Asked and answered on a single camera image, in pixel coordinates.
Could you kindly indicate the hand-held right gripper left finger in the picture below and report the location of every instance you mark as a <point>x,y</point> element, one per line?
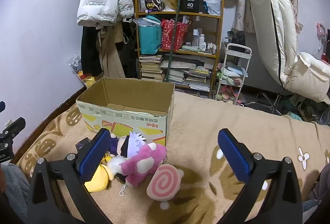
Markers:
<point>92,157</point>

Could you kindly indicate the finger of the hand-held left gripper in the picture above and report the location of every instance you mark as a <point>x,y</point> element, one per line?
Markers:
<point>15,124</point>
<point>1,106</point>

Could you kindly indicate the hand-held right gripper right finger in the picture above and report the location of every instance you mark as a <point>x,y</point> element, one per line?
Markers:
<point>233,154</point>

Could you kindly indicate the yellow plush toy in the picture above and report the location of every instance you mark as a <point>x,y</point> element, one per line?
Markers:
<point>98,182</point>

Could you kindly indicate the purple white-haired plush doll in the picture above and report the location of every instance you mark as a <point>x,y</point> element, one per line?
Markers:
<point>123,146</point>

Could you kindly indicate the printed cardboard box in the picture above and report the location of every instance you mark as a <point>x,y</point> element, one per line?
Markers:
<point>134,120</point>

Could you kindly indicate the pink plush toy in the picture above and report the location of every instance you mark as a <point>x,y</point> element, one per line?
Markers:
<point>152,155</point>

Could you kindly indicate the pink swirl plush cushion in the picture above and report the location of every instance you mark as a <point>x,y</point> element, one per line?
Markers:
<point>162,182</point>

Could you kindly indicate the person's left forearm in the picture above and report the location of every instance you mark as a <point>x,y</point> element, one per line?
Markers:
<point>15,187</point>

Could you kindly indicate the small black box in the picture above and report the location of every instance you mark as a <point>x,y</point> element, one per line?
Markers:
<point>83,146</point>

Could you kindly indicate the beige patterned carpet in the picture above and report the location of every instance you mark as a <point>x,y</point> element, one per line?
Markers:
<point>206,115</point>

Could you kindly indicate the plastic bag of toys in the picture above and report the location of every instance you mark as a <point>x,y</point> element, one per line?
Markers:
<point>85,79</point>

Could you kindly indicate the white trolley cart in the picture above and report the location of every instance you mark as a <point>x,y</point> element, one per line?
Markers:
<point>233,71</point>

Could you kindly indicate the pile of magazines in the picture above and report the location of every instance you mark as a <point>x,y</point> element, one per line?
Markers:
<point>190,74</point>

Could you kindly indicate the person's grey fleece clothing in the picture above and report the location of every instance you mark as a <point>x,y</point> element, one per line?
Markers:
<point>318,207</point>

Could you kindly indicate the black hanging coat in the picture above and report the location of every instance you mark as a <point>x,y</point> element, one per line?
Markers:
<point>89,51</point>

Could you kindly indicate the beige hanging trousers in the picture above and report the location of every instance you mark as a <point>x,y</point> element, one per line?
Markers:
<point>110,53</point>

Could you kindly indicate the stack of books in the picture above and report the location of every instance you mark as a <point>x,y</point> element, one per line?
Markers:
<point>152,66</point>

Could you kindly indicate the dark hanging clothing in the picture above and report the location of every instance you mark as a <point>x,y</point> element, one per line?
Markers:
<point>130,51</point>

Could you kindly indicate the wooden shelf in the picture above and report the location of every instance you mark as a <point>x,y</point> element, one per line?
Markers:
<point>218,40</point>

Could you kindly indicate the black bag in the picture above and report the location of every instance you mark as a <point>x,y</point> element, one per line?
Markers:
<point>238,37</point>

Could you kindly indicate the group of white cosmetic bottles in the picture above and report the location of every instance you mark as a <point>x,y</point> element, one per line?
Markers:
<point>203,39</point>

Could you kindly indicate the teal bag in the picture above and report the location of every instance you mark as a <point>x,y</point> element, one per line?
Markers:
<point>149,40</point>

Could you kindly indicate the red patterned bag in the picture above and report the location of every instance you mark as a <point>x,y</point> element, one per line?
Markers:
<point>174,35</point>

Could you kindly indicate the green pole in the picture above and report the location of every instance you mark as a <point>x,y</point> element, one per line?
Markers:
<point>175,33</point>

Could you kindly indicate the crumpled clear plastic bag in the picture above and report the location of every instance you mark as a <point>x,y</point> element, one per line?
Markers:
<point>147,21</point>

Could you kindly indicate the pink fan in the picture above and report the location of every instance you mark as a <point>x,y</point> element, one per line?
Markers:
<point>321,33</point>

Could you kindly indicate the black carton with white print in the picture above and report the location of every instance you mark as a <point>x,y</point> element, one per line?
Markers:
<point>190,3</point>

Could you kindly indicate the wall socket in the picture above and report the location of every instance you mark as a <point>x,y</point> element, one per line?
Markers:
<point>9,122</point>

